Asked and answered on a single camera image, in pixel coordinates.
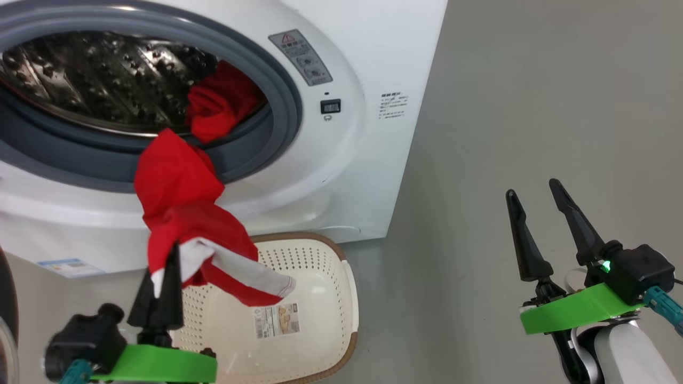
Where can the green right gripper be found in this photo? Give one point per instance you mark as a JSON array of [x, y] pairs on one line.
[[581, 312]]

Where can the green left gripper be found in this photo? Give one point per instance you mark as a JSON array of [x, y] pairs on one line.
[[160, 365]]

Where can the red and white garment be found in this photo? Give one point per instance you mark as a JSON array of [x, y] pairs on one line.
[[181, 213]]

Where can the black washer door glass window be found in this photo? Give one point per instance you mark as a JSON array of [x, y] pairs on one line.
[[6, 298]]

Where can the cream perforated laundry basket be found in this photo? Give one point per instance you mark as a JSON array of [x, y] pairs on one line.
[[320, 288]]

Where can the white front-load washing machine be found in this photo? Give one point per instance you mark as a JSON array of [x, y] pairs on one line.
[[373, 160]]

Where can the grey rubber door gasket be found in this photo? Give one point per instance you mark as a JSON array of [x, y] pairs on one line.
[[283, 106]]

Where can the black door latch socket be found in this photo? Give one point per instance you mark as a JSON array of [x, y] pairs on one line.
[[330, 106]]

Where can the blue energy rating sticker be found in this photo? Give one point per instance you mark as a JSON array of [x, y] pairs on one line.
[[69, 268]]

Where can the paper product label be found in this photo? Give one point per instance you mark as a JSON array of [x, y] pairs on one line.
[[276, 321]]

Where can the steel washer drum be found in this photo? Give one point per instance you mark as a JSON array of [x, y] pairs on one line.
[[106, 80]]

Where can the grey warning sticker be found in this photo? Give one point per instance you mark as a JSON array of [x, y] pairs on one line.
[[301, 57]]

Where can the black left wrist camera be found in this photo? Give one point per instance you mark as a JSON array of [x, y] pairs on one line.
[[85, 341]]

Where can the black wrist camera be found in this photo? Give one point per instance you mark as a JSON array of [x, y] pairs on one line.
[[643, 274], [85, 341]]

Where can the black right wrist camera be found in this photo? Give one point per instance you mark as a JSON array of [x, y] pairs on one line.
[[643, 274]]

